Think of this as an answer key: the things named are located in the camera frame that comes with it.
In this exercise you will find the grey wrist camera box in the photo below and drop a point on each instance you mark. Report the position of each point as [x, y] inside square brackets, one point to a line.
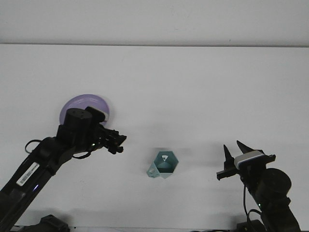
[97, 116]
[249, 159]

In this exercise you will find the pale purple round plate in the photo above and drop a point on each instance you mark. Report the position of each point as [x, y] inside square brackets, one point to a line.
[82, 101]

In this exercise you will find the pale blue faceted cup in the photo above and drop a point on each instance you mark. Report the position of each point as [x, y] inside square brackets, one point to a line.
[165, 165]

